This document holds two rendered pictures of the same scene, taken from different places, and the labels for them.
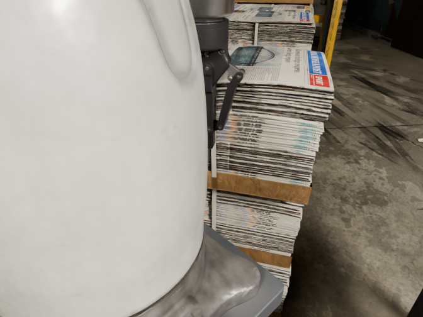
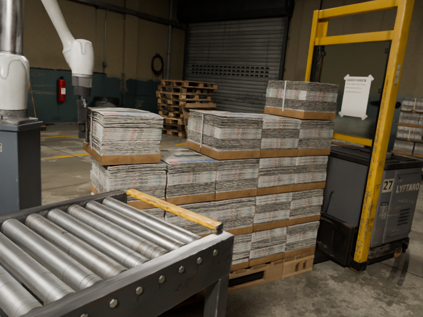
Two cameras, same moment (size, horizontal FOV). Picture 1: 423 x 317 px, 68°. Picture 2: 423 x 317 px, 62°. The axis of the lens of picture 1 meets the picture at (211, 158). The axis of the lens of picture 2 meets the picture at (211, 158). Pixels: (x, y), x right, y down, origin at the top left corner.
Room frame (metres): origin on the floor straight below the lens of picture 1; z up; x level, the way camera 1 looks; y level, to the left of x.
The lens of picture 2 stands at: (-0.28, -1.58, 1.22)
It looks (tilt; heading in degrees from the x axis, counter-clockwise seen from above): 12 degrees down; 44
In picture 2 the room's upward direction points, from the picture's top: 5 degrees clockwise
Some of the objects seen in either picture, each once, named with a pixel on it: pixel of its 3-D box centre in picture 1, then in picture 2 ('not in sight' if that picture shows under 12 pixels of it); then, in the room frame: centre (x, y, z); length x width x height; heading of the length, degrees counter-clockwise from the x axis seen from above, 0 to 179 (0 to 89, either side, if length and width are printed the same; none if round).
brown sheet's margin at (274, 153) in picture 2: not in sight; (260, 147); (1.52, -0.26, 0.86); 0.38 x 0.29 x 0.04; 75
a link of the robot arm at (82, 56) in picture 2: not in sight; (82, 56); (0.47, 0.03, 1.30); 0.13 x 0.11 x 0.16; 70
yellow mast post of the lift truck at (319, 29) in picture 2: not in sight; (306, 124); (2.31, -0.12, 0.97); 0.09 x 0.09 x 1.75; 76
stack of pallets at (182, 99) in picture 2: not in sight; (186, 107); (5.53, 5.07, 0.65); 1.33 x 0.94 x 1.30; 9
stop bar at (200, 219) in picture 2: not in sight; (170, 207); (0.43, -0.72, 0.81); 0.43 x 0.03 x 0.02; 95
